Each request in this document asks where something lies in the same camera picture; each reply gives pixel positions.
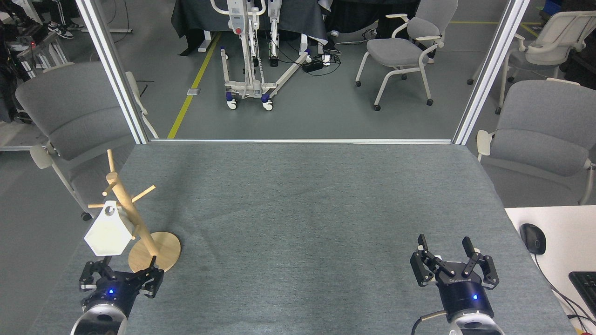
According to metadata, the grey office chair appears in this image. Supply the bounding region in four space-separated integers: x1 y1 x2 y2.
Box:
15 62 159 221
476 78 596 205

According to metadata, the white desk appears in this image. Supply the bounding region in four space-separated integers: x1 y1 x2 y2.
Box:
505 205 596 335

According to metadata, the silver frame crossbar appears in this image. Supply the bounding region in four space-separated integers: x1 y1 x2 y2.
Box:
148 138 454 144

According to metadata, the wooden cup rack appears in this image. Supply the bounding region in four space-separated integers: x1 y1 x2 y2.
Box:
88 149 181 274

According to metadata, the black computer mouse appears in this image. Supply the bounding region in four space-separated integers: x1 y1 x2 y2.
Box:
520 223 547 255

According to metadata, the white mesh office chair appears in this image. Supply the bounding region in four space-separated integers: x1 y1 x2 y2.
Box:
467 10 596 114

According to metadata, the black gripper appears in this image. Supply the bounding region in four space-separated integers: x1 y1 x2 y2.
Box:
79 255 164 311
410 234 500 323

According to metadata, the white stand on wheels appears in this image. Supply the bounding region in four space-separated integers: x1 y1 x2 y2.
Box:
210 0 312 111

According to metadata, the person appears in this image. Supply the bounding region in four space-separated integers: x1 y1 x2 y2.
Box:
47 0 85 40

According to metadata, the white hexagonal cup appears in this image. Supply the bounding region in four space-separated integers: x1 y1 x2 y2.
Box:
84 200 136 257

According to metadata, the black table cloth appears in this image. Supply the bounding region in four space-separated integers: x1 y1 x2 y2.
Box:
171 0 329 45

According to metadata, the dark equipment rack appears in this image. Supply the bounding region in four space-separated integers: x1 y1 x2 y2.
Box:
0 0 69 124

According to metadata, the black mouse cable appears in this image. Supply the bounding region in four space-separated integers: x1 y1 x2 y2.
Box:
532 254 596 327

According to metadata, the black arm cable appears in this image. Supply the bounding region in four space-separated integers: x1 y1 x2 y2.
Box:
410 311 448 335

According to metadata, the grey chair with white frame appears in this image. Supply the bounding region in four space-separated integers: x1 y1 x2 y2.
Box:
355 0 459 111

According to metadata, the black keyboard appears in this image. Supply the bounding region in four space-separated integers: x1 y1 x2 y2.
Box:
569 271 596 322

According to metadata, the silver frame post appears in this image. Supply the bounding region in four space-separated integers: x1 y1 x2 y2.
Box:
453 0 531 146
74 0 149 145

